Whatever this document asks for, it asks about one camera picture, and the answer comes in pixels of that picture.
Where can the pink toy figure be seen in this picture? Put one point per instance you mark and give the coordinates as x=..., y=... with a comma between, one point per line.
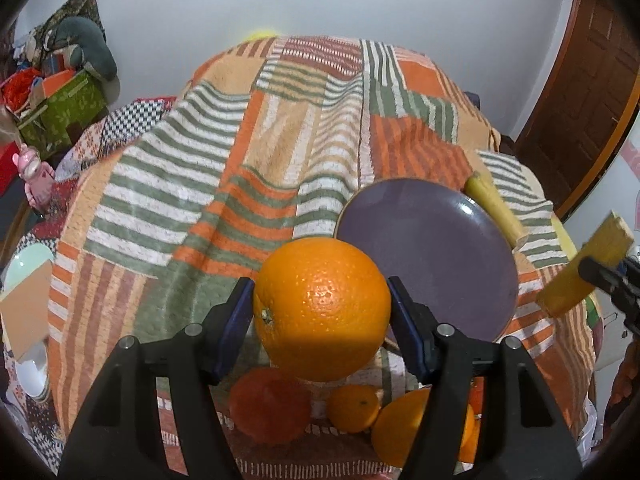
x=37, y=175

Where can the dark orange tangerine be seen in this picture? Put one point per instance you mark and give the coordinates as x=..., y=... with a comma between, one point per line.
x=270, y=406

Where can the large orange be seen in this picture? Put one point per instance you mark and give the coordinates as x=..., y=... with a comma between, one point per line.
x=321, y=308

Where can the green patterned box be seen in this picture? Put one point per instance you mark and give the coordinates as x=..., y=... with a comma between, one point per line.
x=57, y=122

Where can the medium orange fruit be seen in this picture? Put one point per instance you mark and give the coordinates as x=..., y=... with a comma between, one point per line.
x=394, y=431

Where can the mint green plate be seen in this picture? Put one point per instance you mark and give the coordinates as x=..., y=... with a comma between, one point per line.
x=26, y=261

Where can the purple ceramic plate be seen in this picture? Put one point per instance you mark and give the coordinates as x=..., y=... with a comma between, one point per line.
x=449, y=254

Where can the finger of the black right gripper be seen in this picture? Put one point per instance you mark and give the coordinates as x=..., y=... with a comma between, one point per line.
x=620, y=283

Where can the orange fruit at right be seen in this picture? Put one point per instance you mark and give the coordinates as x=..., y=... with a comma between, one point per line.
x=471, y=431

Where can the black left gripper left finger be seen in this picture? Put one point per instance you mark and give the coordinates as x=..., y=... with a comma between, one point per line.
x=149, y=413

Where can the grey plush toy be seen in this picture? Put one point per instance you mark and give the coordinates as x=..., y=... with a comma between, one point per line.
x=83, y=46

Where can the brown wooden door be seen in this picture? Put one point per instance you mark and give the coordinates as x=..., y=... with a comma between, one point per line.
x=586, y=106

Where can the small orange tangerine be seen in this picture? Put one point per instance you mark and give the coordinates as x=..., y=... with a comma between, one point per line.
x=353, y=408

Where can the checkered patchwork blanket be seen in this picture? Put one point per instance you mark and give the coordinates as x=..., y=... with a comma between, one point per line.
x=116, y=130

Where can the brown cardboard piece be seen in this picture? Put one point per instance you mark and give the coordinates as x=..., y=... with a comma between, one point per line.
x=24, y=311

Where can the orange striped patchwork bedspread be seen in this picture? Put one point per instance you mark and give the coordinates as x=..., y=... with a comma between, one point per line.
x=267, y=144

